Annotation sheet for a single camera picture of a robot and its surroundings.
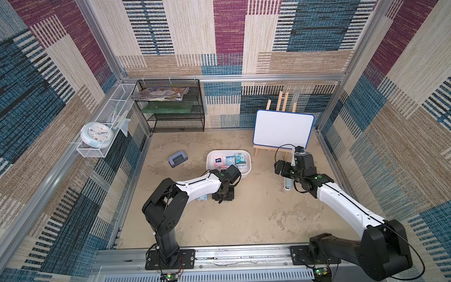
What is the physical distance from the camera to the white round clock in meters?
0.65

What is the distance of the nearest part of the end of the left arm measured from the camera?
668mm

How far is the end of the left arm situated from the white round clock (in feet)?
1.37
